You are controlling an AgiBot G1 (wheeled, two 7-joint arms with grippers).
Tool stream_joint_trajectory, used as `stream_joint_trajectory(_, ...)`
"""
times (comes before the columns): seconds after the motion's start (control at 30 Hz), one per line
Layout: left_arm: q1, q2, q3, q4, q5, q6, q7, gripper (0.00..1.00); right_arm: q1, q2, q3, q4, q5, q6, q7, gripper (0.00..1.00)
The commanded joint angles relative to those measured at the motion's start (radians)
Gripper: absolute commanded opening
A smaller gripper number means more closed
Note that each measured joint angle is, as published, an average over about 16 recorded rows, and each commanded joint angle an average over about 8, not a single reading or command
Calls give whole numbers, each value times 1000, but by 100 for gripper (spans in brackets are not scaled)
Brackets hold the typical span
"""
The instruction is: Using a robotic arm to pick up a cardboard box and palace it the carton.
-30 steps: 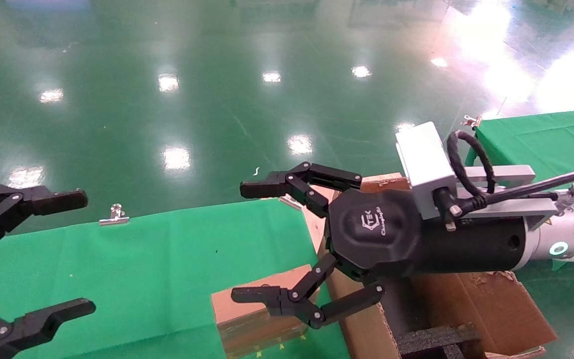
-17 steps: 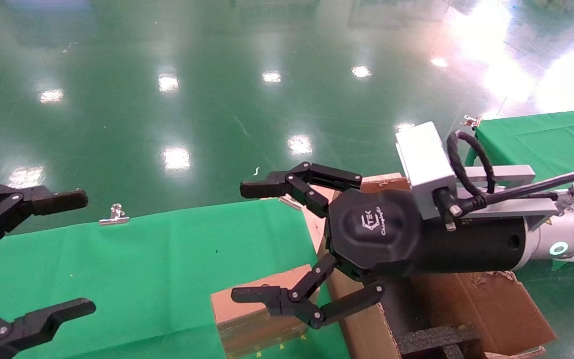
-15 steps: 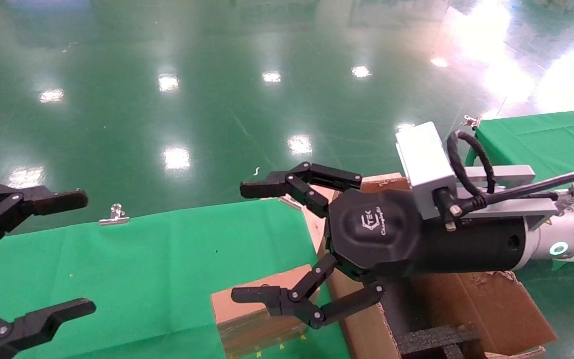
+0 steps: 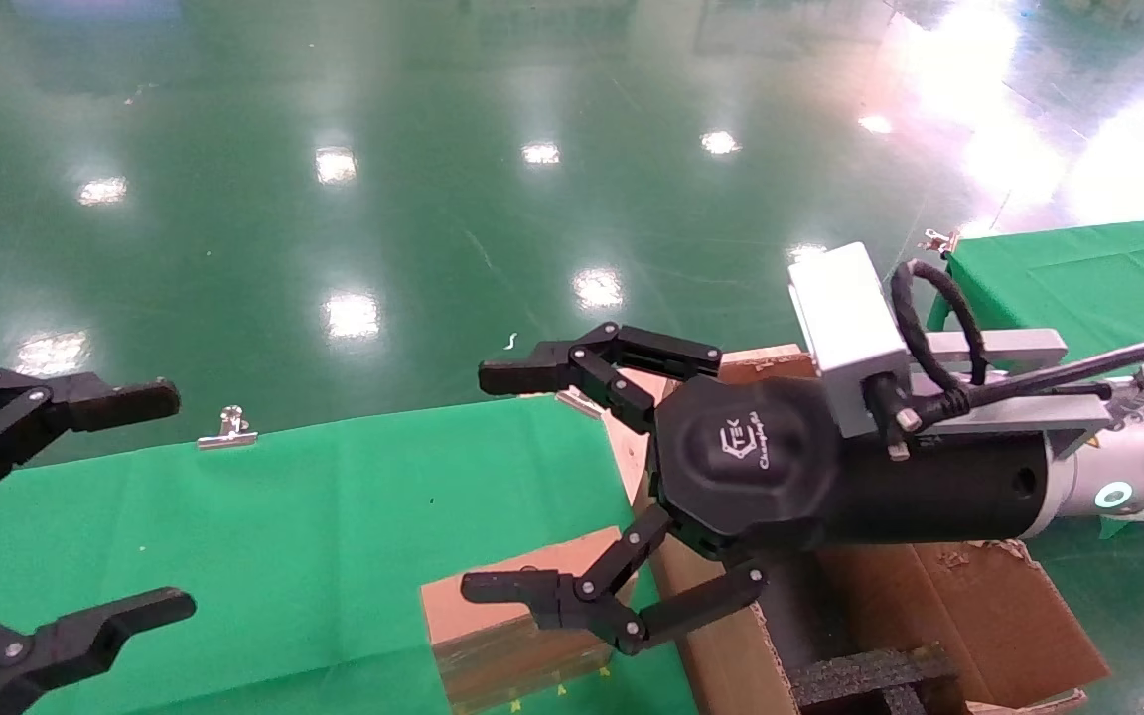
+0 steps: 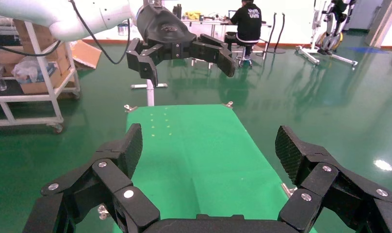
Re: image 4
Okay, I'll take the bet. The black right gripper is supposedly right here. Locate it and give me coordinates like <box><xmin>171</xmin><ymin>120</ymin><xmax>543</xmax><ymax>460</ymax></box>
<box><xmin>461</xmin><ymin>321</ymin><xmax>1052</xmax><ymax>656</ymax></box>

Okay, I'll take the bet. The small brown cardboard box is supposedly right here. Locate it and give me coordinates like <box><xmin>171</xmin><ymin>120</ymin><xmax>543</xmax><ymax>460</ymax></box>
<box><xmin>420</xmin><ymin>526</ymin><xmax>639</xmax><ymax>715</ymax></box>

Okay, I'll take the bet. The black foam carton insert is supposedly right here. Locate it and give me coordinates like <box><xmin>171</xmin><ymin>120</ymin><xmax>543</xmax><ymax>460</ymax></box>
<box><xmin>761</xmin><ymin>554</ymin><xmax>960</xmax><ymax>715</ymax></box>

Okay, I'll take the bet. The large open cardboard carton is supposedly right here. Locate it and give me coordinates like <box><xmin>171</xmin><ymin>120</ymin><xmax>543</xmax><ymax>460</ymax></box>
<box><xmin>602</xmin><ymin>343</ymin><xmax>1112</xmax><ymax>715</ymax></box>

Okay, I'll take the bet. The large green tablecloth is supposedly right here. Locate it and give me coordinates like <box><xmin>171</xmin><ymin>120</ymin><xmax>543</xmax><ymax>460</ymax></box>
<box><xmin>0</xmin><ymin>395</ymin><xmax>698</xmax><ymax>715</ymax></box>

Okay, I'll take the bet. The green tablecloth with yellow specks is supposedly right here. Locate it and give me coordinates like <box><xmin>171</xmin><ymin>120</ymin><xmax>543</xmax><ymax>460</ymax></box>
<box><xmin>927</xmin><ymin>213</ymin><xmax>1144</xmax><ymax>542</ymax></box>

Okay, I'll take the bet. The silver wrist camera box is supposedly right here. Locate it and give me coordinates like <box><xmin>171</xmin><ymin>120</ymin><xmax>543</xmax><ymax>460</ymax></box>
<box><xmin>788</xmin><ymin>241</ymin><xmax>917</xmax><ymax>440</ymax></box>

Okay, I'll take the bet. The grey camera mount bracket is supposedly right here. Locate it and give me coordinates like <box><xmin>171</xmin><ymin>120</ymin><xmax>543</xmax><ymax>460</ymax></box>
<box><xmin>905</xmin><ymin>329</ymin><xmax>1115</xmax><ymax>439</ymax></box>

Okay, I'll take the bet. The black camera cable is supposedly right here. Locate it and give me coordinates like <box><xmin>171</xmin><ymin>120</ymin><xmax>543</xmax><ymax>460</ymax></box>
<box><xmin>865</xmin><ymin>258</ymin><xmax>1144</xmax><ymax>464</ymax></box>

